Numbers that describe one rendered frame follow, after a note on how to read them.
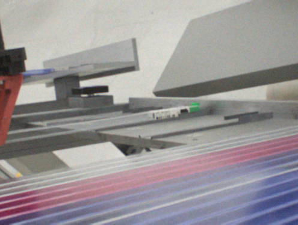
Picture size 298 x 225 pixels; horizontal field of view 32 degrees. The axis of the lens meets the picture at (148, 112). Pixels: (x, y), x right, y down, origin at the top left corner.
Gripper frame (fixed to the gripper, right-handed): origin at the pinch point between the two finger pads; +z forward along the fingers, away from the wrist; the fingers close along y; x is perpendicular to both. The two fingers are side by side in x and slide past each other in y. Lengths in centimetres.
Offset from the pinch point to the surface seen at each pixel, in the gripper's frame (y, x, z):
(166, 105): -8.5, 31.2, 3.0
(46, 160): -39.5, 24.0, 13.6
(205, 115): 1.8, 29.6, 3.9
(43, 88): -256, 132, 19
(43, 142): -19.0, 14.5, 5.8
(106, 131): 1.9, 13.0, 2.2
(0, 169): -166, 61, 43
